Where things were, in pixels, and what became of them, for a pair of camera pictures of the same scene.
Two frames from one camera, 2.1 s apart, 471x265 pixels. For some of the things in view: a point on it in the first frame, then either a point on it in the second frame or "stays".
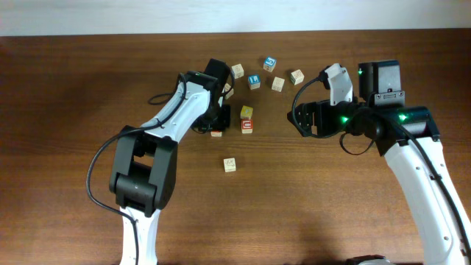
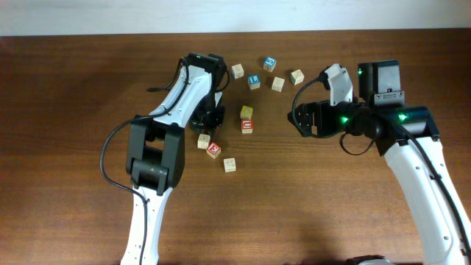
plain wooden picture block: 229,165 stays
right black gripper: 313,118 stays
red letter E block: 216,133 to 213,150
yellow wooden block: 246,112 stays
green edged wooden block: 230,93 to 203,141
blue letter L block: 254,82 stays
